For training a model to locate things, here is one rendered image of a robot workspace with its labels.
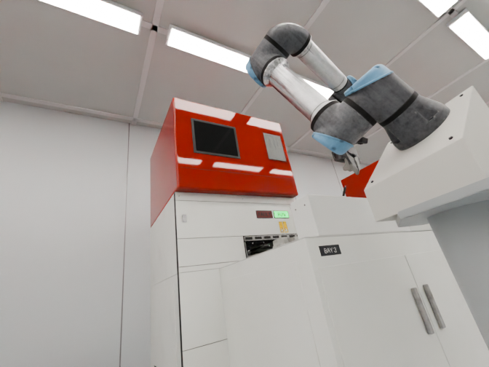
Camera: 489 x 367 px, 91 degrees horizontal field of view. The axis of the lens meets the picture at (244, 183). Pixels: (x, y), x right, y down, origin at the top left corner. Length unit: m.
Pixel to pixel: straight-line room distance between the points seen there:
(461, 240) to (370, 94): 0.41
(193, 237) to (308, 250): 0.67
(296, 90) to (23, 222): 2.50
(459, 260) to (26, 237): 2.77
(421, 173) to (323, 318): 0.43
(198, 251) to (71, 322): 1.60
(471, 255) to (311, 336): 0.42
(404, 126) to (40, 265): 2.65
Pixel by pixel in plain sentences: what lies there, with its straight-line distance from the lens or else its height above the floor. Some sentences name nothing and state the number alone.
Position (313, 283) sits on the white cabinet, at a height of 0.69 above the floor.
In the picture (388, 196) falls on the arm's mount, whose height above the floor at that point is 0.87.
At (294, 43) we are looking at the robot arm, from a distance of 1.03.
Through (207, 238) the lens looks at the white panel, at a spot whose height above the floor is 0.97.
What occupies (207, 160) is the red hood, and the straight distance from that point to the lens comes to 1.39.
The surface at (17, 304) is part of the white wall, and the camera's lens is 2.69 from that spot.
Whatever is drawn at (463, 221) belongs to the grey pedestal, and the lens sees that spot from 0.72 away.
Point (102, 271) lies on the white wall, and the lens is 2.66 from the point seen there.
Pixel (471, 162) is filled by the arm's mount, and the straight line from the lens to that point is 0.65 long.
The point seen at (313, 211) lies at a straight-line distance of 0.81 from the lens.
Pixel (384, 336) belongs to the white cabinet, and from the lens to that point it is 0.92.
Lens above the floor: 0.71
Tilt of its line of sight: 23 degrees up
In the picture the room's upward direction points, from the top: 10 degrees counter-clockwise
